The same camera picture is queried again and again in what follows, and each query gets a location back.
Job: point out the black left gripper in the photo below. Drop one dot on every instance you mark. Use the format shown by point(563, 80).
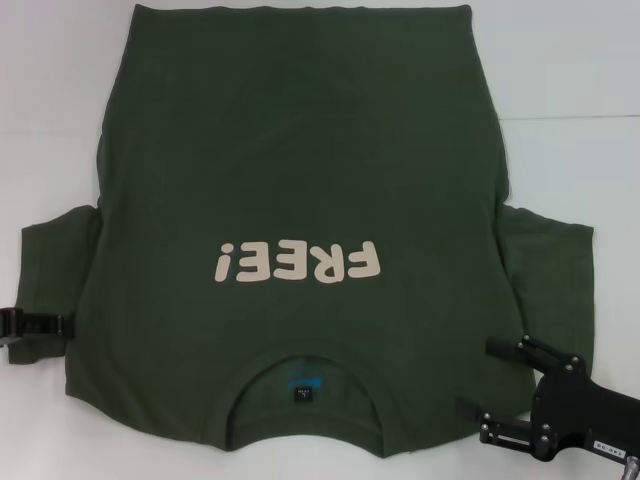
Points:
point(10, 325)

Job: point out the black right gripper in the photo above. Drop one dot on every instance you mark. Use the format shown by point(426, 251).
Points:
point(582, 415)

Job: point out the dark green FREE t-shirt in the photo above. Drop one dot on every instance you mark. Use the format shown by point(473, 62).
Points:
point(300, 175)

